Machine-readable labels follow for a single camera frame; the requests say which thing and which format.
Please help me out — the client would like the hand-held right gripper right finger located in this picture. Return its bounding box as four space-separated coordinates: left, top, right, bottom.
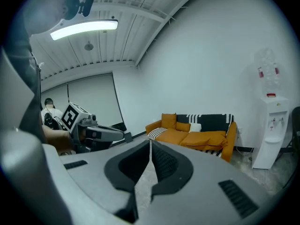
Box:
150 139 194 202

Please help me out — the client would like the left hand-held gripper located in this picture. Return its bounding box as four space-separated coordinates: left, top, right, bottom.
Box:
60 102 125 153

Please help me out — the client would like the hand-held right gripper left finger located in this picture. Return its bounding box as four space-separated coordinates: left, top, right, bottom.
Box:
104 139 151 223

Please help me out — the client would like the person's left forearm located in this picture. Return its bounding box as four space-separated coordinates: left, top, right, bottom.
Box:
42 125 74 152

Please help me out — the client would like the white roller blind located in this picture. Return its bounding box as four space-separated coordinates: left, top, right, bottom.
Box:
41 83 69 113
67 73 125 128

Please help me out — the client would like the small orange pillow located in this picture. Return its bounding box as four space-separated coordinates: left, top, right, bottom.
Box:
175 121 191 133

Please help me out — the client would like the small white pillow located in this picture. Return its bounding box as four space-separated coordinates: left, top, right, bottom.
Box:
188 123 202 133

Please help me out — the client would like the black white patterned throw blanket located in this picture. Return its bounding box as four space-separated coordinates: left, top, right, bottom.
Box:
148 113 235 158

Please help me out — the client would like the orange sofa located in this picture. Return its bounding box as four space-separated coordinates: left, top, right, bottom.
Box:
145 113 238 163

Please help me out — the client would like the person in grey clothing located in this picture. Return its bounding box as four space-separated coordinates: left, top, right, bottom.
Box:
1 20 47 145

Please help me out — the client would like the long ceiling light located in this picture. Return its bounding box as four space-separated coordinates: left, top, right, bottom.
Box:
50 19 119 41

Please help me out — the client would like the person's head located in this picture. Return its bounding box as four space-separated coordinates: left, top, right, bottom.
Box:
23 0 79 36

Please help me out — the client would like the black chair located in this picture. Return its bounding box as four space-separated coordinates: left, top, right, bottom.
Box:
276 106 300 164

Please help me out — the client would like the clear water bottle red label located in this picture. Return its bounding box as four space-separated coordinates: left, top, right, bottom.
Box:
254 47 284 98

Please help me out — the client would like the white power cable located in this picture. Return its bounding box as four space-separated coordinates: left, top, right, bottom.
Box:
235 146 254 155

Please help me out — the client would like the black head-mounted camera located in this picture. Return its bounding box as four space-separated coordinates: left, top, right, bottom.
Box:
63 0 95 21

